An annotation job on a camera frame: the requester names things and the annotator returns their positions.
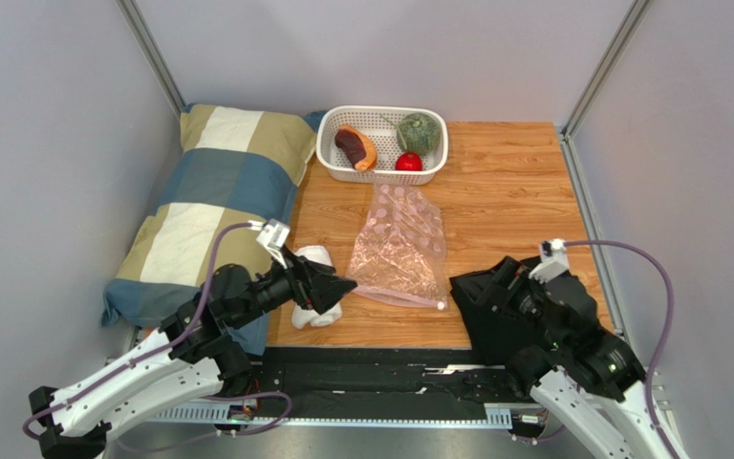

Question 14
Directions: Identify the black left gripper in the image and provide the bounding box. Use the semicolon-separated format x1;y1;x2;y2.
230;244;357;329

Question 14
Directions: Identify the clear zip top bag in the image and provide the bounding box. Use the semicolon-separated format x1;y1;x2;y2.
346;184;448;311

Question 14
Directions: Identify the red fake tomato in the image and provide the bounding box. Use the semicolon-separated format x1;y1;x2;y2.
395;152;423;172

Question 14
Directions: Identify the green fake leafy vegetable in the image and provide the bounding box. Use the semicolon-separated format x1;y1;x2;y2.
380;112;441;156

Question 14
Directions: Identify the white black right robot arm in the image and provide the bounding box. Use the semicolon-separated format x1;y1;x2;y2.
450;256;687;458

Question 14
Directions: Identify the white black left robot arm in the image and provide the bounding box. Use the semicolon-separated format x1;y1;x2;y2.
24;253;357;458

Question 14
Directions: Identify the rolled white towel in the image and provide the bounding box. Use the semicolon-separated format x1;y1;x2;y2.
291;245;343;330

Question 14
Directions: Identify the black cloth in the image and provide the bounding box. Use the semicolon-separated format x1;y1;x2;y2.
457;305;550;366

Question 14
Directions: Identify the plaid blue beige pillow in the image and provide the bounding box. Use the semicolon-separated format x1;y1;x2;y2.
100;104;323;327

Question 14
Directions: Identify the white perforated plastic basket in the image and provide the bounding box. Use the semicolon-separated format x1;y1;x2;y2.
315;105;449;186

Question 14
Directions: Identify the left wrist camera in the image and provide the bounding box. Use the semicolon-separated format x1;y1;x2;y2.
248;219;291;268

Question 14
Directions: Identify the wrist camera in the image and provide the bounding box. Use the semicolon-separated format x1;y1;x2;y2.
529;238;570;284
248;219;291;268

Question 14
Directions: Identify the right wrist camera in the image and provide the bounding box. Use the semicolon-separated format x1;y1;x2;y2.
529;238;570;284

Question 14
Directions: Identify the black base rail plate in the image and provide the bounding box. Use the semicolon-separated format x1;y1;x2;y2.
251;346;543;421

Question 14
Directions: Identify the aluminium frame rail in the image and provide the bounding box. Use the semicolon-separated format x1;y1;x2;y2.
74;356;686;459

